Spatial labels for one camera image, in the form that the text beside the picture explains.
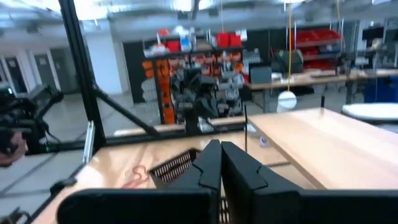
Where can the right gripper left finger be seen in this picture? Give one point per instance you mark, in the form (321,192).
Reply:
(192,205)

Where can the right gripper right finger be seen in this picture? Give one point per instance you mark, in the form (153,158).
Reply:
(255,199)

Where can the red rubber band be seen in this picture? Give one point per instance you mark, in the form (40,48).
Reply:
(141,177)

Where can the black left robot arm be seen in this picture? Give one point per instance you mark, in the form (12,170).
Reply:
(192,123)

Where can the wooden desk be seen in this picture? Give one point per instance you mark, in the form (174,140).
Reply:
(311,79)

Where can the large black plastic basket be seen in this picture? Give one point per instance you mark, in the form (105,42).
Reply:
(177,168)

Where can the white light bulb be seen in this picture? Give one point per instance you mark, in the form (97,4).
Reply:
(287,100)

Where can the black storage rack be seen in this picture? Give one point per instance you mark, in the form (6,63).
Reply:
(161,93)

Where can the white round tabletop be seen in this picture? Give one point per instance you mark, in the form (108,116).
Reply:
(370,111)

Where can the blue bin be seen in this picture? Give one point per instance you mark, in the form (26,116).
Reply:
(381,90)

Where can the red storage bins shelf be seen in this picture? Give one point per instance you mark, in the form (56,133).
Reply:
(317,35)

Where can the person's hand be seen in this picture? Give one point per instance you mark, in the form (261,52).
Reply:
(12,152)

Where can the wooden shelf riser black frame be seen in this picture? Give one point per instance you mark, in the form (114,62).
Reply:
(326,146)

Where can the silver metal bracket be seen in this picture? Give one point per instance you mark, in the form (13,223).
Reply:
(88,143)

